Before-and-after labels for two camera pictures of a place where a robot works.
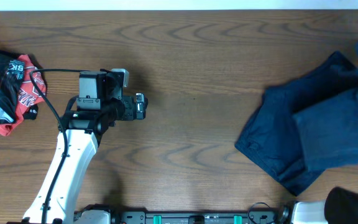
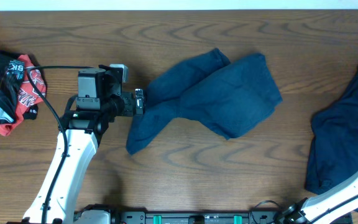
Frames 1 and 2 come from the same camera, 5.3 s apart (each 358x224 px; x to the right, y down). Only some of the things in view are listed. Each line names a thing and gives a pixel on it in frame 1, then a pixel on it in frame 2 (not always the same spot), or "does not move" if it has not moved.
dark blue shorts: x=323 y=118 to x=225 y=94
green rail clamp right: x=237 y=219 does not move
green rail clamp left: x=157 y=219 does not move
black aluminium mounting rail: x=178 y=218 does not move
